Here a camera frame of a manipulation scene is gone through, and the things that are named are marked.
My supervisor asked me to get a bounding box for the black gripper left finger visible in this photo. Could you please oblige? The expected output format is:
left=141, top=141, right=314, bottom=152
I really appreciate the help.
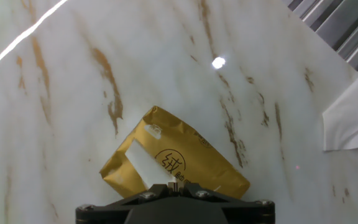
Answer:
left=75, top=182, right=177, bottom=224

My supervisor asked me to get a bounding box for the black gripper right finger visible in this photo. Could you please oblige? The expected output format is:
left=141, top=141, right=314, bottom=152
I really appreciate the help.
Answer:
left=175, top=182, right=275, bottom=224

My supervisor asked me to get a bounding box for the white napkin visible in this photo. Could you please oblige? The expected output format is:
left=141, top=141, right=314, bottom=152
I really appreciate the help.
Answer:
left=321, top=58, right=358, bottom=152
left=124, top=139, right=177, bottom=190

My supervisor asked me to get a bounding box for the gold tissue pack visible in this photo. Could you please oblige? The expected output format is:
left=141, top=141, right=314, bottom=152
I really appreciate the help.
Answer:
left=99, top=105, right=250, bottom=200

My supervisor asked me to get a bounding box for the marble pattern board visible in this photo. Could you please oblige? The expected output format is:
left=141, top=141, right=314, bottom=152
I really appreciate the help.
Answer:
left=0, top=0, right=358, bottom=224

